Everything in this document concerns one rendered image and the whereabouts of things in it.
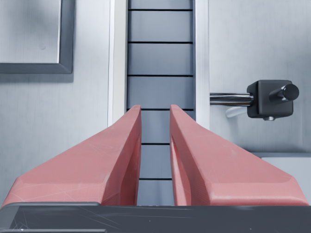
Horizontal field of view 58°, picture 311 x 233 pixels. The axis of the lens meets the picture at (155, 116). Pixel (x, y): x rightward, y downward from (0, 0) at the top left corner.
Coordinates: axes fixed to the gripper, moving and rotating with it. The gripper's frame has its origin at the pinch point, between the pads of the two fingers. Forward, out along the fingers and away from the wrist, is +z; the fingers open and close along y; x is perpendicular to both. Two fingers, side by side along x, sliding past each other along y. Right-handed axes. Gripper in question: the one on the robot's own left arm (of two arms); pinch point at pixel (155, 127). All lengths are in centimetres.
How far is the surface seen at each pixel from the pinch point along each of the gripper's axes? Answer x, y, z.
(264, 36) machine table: 5.5, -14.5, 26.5
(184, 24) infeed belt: 2.6, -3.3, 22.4
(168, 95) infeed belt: 8.8, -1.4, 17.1
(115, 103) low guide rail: 7.6, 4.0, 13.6
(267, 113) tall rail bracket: 5.2, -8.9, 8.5
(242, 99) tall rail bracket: 4.8, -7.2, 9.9
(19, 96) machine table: 11.6, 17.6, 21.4
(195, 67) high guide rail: 2.7, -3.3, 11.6
